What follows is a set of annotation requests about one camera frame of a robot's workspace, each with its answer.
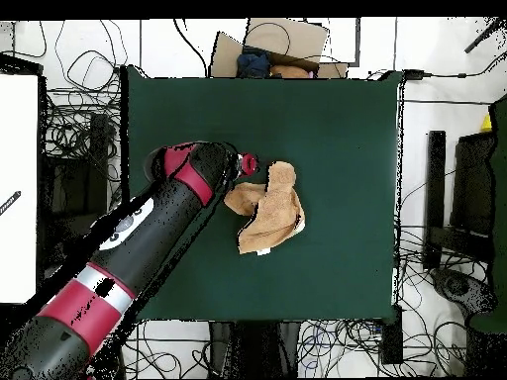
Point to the brown cardboard box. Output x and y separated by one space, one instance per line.
301 39

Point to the black power adaptor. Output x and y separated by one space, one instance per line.
414 74

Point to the dark green cloth cover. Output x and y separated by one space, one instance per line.
500 198

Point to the yellow object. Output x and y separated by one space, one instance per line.
486 123

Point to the orange cloth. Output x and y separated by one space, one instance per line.
289 72

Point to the dark green table cloth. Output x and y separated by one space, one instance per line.
336 158

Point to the black pen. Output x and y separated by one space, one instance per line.
10 202

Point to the dark blue cloth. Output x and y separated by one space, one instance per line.
253 63

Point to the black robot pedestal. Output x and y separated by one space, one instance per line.
257 348

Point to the tan terry towel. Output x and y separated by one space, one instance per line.
277 213

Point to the black power strip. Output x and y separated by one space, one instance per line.
392 336

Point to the black chair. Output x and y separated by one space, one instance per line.
473 186

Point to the black stand foot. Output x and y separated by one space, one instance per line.
459 287

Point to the black rod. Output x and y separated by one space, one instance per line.
485 35

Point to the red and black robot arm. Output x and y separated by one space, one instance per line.
166 221

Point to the black upright bar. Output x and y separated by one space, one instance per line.
435 190

